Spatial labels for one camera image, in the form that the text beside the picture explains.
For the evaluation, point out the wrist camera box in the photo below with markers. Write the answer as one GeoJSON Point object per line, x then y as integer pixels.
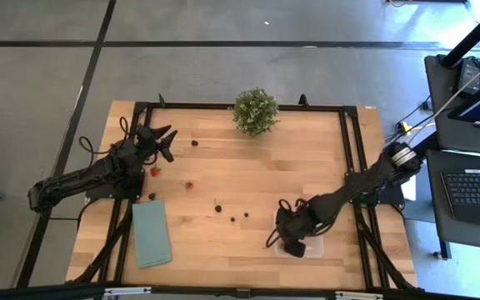
{"type": "Point", "coordinates": [143, 134]}
{"type": "Point", "coordinates": [285, 223]}

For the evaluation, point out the clear plastic tupperware container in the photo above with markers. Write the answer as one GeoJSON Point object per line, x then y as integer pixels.
{"type": "Point", "coordinates": [316, 246]}

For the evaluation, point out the red strawberry with green leaves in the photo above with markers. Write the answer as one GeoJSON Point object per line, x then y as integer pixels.
{"type": "Point", "coordinates": [188, 186]}

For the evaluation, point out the black diagonal pole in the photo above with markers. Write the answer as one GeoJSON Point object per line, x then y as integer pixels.
{"type": "Point", "coordinates": [473, 35]}

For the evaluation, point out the black power adapter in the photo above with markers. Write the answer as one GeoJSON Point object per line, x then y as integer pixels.
{"type": "Point", "coordinates": [469, 73]}

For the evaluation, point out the teal folded cloth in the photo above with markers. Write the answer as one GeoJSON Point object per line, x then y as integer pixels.
{"type": "Point", "coordinates": [151, 233]}

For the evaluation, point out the white sheet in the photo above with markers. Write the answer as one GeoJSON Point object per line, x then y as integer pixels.
{"type": "Point", "coordinates": [410, 189]}

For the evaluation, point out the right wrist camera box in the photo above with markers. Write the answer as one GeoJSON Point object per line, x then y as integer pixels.
{"type": "Point", "coordinates": [285, 223]}

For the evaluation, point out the yellow plug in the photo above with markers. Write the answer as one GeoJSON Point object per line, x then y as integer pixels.
{"type": "Point", "coordinates": [404, 126]}

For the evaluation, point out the large red strawberry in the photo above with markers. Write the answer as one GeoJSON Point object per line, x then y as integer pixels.
{"type": "Point", "coordinates": [154, 171]}

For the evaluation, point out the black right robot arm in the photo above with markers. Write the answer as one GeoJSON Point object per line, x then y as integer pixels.
{"type": "Point", "coordinates": [361, 183]}

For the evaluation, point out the black table-level camera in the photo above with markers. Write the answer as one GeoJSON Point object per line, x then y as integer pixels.
{"type": "Point", "coordinates": [242, 293]}

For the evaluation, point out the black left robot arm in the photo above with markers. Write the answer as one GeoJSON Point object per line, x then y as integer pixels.
{"type": "Point", "coordinates": [77, 175]}

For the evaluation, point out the silver metal bracket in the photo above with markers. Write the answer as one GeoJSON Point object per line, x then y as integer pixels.
{"type": "Point", "coordinates": [358, 296]}
{"type": "Point", "coordinates": [127, 291]}

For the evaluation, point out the black front rail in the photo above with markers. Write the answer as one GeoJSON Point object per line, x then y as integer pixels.
{"type": "Point", "coordinates": [190, 291]}

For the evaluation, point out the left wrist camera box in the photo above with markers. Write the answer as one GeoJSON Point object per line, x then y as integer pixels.
{"type": "Point", "coordinates": [143, 134]}

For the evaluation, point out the large round dark blueberry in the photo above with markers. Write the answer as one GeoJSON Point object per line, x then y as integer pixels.
{"type": "Point", "coordinates": [218, 208]}

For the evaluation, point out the artificial green potted plant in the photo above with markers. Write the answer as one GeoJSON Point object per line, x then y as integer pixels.
{"type": "Point", "coordinates": [255, 111]}

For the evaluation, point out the black side desk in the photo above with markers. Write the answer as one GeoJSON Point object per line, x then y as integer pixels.
{"type": "Point", "coordinates": [440, 225]}

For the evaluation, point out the black laptop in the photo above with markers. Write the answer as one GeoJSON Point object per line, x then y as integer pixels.
{"type": "Point", "coordinates": [473, 193]}

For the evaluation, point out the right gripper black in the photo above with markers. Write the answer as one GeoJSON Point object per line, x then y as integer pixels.
{"type": "Point", "coordinates": [300, 227]}

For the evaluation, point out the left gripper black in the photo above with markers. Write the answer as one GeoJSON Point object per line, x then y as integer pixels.
{"type": "Point", "coordinates": [156, 150]}

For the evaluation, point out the black frame knob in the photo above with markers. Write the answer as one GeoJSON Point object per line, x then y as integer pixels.
{"type": "Point", "coordinates": [303, 100]}
{"type": "Point", "coordinates": [161, 100]}

